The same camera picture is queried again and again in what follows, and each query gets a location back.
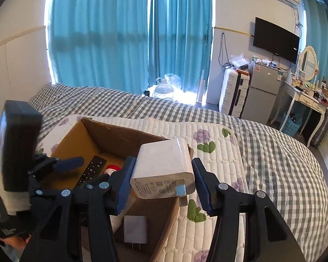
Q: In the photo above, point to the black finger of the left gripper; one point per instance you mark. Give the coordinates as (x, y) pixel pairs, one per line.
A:
(54, 184)

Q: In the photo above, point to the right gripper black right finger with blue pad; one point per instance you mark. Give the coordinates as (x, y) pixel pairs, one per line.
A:
(267, 236)

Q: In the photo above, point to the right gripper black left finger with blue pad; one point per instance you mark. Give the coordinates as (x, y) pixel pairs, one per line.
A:
(57, 237)

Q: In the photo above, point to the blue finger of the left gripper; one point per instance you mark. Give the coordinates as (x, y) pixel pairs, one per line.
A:
(50, 164)

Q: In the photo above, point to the black remote control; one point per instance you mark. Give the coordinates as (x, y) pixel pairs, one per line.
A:
(93, 170)

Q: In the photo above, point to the white tube red label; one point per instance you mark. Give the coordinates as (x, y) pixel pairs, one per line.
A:
(110, 169)

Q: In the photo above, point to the small white plug charger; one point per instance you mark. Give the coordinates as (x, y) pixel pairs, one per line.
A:
(135, 230)

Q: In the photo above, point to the brown cardboard box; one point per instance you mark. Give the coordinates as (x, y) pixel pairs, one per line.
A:
(115, 143)

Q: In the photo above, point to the white square power adapter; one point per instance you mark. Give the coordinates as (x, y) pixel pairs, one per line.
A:
(163, 169)

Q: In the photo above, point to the white cylindrical bottle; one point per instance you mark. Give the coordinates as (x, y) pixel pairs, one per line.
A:
(117, 220)

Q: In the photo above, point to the person's hand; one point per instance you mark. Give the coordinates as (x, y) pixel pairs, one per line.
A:
(16, 242)

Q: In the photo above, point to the grey checked bed cover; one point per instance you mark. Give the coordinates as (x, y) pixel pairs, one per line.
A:
(250, 156)

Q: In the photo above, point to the blue laundry basket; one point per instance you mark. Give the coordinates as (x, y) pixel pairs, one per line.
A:
(292, 125)

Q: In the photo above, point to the clear water jug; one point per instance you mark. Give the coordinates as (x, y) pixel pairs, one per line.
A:
(163, 90)

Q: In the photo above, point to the white dressing table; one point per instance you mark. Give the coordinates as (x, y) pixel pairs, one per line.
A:
(302, 99)

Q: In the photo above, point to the teal window curtain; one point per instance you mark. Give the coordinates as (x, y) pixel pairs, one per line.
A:
(129, 44)

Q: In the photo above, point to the white suitcase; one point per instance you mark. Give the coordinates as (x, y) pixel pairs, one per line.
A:
(233, 93)

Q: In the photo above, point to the silver mini fridge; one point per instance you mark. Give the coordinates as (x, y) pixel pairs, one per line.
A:
(262, 93)

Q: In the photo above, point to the clear plastic bag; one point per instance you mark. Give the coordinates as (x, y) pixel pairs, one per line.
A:
(240, 62)

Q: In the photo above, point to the oval vanity mirror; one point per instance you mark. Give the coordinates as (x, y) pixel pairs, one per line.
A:
(308, 64)

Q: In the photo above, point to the teal right curtain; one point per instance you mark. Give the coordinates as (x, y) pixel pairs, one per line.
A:
(317, 33)

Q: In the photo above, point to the black camera box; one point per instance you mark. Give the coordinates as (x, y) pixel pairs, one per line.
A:
(20, 125)

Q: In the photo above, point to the black wall television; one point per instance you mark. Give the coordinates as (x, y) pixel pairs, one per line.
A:
(276, 40)

